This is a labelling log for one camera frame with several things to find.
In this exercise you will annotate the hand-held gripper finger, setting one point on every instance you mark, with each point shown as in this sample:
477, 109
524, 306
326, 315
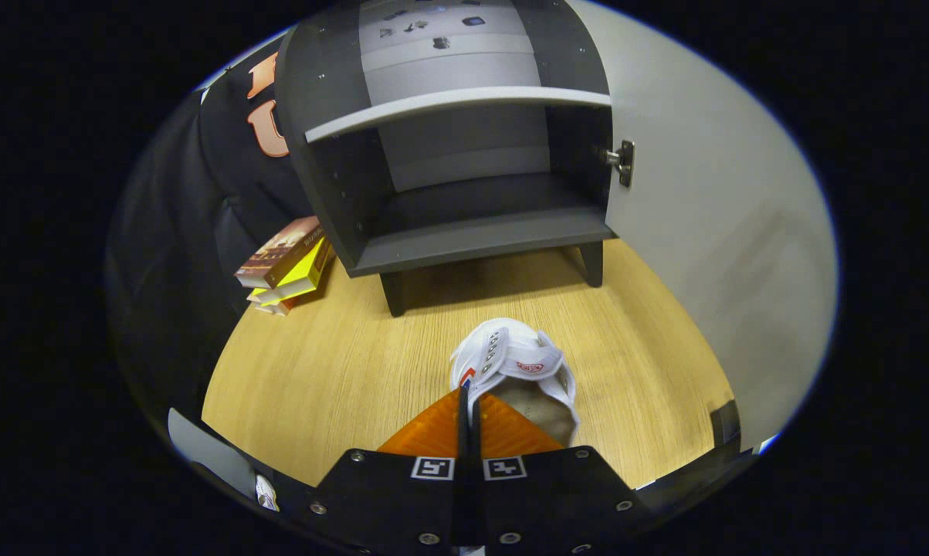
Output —
462, 502
477, 502

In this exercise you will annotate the white shoe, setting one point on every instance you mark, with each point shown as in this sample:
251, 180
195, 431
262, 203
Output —
510, 347

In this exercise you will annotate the dark grey shoe cabinet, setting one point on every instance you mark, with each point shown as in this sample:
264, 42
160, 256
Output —
472, 239

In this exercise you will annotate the beige shoe cabinet door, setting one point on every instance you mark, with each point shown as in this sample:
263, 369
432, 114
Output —
703, 232

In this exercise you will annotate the metal door hinge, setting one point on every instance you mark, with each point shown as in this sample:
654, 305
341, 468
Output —
625, 162

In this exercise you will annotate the pale cabinet shelf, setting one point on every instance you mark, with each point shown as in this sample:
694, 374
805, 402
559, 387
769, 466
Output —
449, 100

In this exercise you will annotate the small white printed object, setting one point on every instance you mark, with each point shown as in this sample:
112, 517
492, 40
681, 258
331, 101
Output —
266, 494

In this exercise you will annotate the yellow book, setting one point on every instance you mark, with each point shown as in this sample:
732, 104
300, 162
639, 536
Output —
302, 274

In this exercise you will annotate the brown book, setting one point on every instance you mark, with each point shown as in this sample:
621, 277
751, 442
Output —
279, 251

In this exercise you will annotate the black backdrop cloth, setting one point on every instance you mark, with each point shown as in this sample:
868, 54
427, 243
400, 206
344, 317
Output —
171, 270

